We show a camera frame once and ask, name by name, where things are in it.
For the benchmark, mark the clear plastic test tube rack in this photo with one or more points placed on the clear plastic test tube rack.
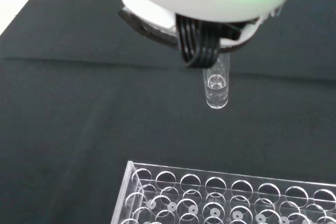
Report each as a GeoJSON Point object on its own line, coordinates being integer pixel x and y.
{"type": "Point", "coordinates": [218, 197]}

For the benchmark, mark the black bench cloth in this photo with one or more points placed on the black bench cloth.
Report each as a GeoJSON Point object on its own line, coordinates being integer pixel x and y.
{"type": "Point", "coordinates": [78, 103]}

